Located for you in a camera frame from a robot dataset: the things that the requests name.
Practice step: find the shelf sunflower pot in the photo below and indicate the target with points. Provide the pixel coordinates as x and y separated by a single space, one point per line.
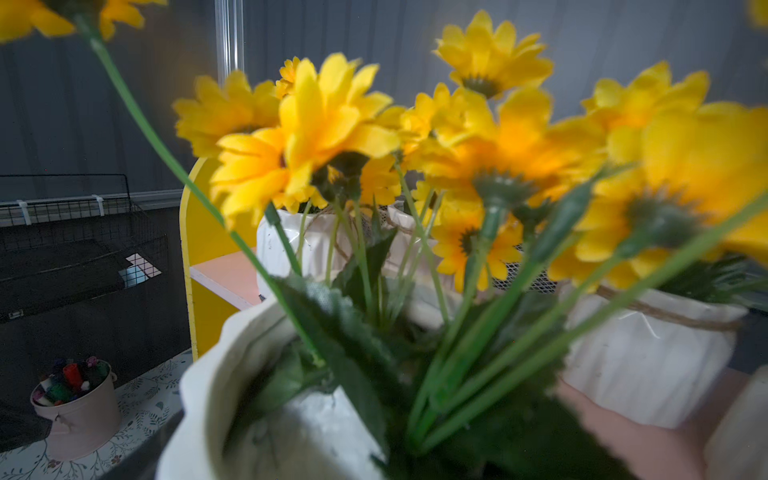
647 315
288 240

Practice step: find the yellow wooden shelf unit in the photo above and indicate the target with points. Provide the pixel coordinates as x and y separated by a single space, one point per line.
221 282

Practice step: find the pink metal pen bucket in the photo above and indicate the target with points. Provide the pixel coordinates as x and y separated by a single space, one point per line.
82 408

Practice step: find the black wire wall basket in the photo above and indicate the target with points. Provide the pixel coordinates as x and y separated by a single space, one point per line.
60 251

